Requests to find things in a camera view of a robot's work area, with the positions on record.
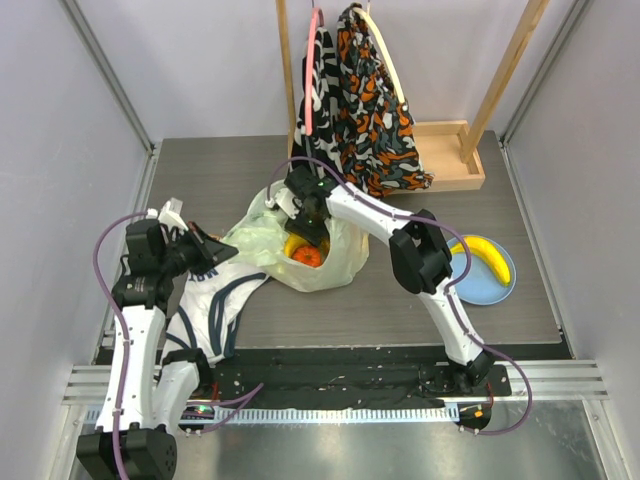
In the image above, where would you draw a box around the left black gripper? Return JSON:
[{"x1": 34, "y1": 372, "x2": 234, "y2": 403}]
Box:
[{"x1": 158, "y1": 221, "x2": 237, "y2": 278}]

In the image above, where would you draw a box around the fake yellow banana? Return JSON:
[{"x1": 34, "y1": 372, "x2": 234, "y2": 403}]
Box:
[
  {"x1": 449, "y1": 235, "x2": 512, "y2": 287},
  {"x1": 284, "y1": 234, "x2": 308, "y2": 258}
]

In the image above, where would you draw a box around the fake orange tangerine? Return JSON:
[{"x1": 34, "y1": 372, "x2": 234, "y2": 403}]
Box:
[{"x1": 292, "y1": 245, "x2": 324, "y2": 268}]

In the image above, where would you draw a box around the green avocado print plastic bag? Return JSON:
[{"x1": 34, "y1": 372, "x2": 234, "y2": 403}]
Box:
[{"x1": 223, "y1": 190, "x2": 369, "y2": 293}]

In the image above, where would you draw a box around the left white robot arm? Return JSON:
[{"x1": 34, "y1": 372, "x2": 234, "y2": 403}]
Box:
[{"x1": 76, "y1": 212, "x2": 238, "y2": 479}]

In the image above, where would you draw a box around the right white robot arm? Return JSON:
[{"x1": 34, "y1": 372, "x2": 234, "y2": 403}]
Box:
[{"x1": 276, "y1": 166, "x2": 495, "y2": 395}]

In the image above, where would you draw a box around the white navy trimmed shirt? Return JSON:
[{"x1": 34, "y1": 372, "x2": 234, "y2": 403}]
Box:
[{"x1": 162, "y1": 262, "x2": 270, "y2": 366}]

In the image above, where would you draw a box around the black white patterned garment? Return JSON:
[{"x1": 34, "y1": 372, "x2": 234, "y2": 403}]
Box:
[{"x1": 287, "y1": 27, "x2": 344, "y2": 178}]

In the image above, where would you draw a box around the orange black camouflage garment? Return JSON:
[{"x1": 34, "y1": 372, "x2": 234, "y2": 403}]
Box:
[{"x1": 336, "y1": 13, "x2": 434, "y2": 198}]

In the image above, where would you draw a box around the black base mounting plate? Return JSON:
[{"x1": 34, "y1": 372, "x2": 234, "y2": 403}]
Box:
[{"x1": 212, "y1": 346, "x2": 512, "y2": 410}]

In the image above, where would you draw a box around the wooden clothes rack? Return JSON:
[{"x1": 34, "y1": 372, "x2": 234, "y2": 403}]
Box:
[{"x1": 275, "y1": 1, "x2": 550, "y2": 193}]

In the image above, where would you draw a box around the light blue plate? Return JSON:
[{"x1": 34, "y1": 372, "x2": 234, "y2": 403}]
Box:
[{"x1": 455, "y1": 238, "x2": 516, "y2": 306}]

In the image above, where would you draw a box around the pink clothes hanger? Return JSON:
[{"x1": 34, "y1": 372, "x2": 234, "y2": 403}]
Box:
[{"x1": 304, "y1": 4, "x2": 326, "y2": 136}]

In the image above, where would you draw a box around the cream wooden clothes hanger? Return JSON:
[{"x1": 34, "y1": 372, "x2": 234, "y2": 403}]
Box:
[{"x1": 338, "y1": 3, "x2": 409, "y2": 115}]

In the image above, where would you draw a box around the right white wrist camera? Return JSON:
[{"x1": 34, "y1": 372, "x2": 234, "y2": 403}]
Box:
[{"x1": 265, "y1": 187, "x2": 300, "y2": 219}]

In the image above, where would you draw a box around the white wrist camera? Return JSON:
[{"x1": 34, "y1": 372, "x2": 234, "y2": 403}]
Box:
[
  {"x1": 265, "y1": 187, "x2": 300, "y2": 219},
  {"x1": 145, "y1": 197, "x2": 188, "y2": 232}
]

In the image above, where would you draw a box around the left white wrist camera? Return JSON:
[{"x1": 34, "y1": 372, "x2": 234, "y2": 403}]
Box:
[{"x1": 145, "y1": 197, "x2": 188, "y2": 232}]

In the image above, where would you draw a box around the white slotted cable duct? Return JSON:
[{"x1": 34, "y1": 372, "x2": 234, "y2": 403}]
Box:
[{"x1": 84, "y1": 403, "x2": 461, "y2": 426}]

